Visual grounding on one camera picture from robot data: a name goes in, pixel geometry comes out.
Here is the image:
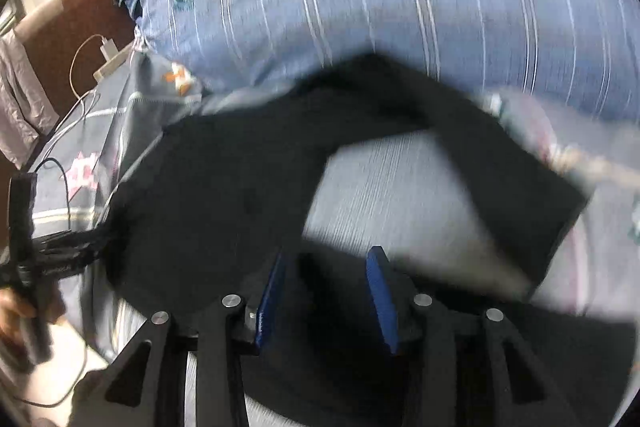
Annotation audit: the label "black pants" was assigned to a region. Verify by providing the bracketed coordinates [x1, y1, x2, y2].
[105, 54, 636, 426]

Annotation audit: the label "person's left hand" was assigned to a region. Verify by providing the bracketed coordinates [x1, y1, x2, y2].
[0, 288, 66, 350]

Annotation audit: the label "grey hanging cloth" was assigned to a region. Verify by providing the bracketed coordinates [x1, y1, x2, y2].
[0, 30, 58, 168]

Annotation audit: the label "white charger plug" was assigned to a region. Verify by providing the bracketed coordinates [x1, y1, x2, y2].
[100, 37, 119, 63]

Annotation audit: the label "brown wooden headboard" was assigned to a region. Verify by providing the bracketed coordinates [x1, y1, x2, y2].
[15, 0, 134, 115]

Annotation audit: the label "black cable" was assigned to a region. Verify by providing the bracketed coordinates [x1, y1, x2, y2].
[14, 156, 91, 410]

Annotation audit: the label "white charging cable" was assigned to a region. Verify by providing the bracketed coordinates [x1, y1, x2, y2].
[29, 33, 147, 168]

